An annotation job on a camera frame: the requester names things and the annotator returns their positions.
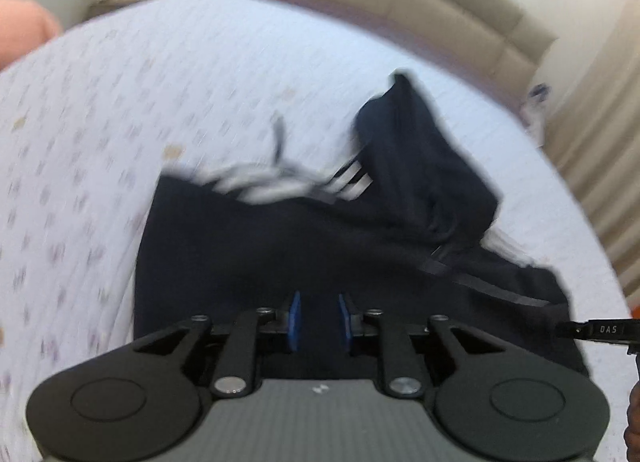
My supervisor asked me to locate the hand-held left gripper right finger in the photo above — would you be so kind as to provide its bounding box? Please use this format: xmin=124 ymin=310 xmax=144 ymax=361
xmin=338 ymin=292 xmax=507 ymax=399

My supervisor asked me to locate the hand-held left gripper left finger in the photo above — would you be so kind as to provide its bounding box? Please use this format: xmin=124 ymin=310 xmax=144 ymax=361
xmin=132 ymin=291 xmax=302 ymax=399

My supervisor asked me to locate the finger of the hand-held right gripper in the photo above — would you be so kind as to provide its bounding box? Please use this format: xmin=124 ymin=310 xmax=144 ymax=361
xmin=558 ymin=319 xmax=640 ymax=357

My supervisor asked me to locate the dark navy hooded jacket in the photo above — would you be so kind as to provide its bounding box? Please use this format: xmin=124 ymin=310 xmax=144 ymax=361
xmin=132 ymin=71 xmax=592 ymax=379

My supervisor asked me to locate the beige curtain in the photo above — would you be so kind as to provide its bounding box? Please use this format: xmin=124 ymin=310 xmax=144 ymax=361
xmin=545 ymin=40 xmax=640 ymax=305

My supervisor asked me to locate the blue and white object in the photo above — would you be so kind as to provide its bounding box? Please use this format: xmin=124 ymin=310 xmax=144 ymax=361
xmin=525 ymin=84 xmax=552 ymax=135

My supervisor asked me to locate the bed with white patterned bedspread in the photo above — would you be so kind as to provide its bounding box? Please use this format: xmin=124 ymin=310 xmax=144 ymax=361
xmin=0 ymin=0 xmax=632 ymax=462

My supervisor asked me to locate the folded pink cloth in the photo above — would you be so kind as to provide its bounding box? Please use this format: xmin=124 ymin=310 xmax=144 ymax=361
xmin=0 ymin=0 xmax=64 ymax=70

